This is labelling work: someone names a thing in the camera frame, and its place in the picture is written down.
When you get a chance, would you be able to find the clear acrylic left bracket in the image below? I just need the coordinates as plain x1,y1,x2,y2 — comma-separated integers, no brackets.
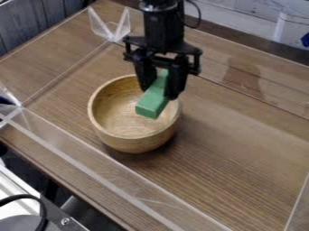
0,84,23,129

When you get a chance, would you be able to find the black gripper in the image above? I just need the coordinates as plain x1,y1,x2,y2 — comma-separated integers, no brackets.
122,36,204,100

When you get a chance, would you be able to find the brown wooden bowl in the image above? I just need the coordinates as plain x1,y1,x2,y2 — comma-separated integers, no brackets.
87,74,181,153

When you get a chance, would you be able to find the grey metal stand base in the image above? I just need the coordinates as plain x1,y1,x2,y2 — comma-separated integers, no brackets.
0,194,90,231

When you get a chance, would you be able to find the clear acrylic front wall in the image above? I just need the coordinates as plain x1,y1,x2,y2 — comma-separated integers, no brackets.
0,107,232,231

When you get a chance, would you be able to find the clear acrylic corner bracket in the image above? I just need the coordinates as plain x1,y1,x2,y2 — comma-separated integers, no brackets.
87,7,131,42

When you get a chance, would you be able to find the green rectangular block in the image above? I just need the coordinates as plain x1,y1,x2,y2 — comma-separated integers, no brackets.
135,69,169,119

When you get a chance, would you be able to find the black cable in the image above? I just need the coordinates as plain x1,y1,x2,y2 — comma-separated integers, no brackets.
0,193,47,231

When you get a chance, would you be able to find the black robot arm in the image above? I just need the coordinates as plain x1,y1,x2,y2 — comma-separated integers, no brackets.
123,0,204,100

